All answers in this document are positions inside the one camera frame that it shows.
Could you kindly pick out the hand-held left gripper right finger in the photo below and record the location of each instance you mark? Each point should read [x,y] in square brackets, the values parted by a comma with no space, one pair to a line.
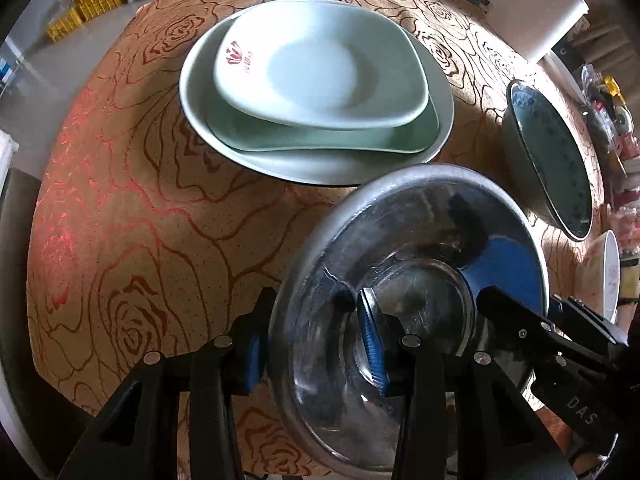
[372,342]

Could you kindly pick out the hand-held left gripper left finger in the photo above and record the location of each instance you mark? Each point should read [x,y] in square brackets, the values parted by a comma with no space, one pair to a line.
[255,360]

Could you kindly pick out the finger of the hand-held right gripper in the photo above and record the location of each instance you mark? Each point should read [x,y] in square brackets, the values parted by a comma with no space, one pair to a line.
[590,325]
[520,325]

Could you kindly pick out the white ceramic bowl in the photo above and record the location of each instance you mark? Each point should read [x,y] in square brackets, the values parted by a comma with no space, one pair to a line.
[607,275]

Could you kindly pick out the stainless steel bowl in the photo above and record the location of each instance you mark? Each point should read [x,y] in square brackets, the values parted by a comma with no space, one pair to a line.
[425,240]

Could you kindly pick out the blue patterned ceramic bowl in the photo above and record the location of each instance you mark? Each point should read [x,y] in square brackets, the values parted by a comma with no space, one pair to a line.
[550,160]

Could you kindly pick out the large white round plate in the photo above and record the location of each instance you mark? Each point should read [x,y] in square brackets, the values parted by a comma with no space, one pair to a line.
[310,165]

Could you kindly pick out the green square plate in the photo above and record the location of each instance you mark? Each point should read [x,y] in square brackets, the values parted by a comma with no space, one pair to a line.
[350,137]

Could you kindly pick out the small white red-logo dish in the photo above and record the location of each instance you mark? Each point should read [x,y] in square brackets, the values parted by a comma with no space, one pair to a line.
[320,65]

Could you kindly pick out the rose patterned tablecloth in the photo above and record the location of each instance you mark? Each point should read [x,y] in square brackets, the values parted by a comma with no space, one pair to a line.
[150,210]

